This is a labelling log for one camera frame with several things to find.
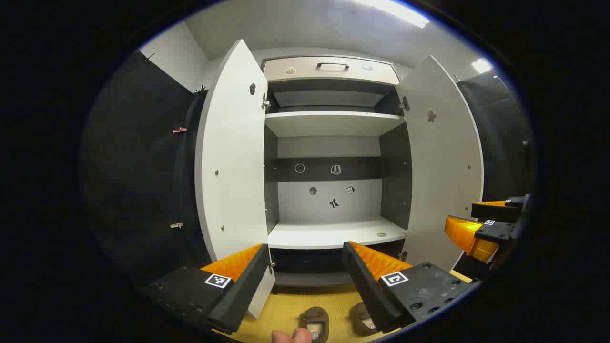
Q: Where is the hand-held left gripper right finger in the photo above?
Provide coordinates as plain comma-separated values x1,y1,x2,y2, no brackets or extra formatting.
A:
342,241,477,334

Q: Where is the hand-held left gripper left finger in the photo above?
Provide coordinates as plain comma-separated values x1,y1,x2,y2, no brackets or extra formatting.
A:
138,243,271,335

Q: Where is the brown fuzzy shoe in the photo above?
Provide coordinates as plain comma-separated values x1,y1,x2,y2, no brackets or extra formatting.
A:
299,306,330,343
349,302,379,336

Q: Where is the white cabinet door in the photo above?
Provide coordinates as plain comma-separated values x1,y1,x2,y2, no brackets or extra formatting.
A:
194,39,276,320
396,55,484,272

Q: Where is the white shoe cabinet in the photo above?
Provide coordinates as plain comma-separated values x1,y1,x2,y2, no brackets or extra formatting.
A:
194,39,484,320

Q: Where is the beige cabinet drawer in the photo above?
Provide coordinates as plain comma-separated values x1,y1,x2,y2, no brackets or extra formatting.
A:
261,56,400,86

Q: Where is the black backdrop cloth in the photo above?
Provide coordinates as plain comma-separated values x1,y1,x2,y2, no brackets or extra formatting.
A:
81,50,537,286

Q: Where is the long ceiling light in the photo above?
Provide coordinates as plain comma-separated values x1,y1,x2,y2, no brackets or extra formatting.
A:
353,0,429,28

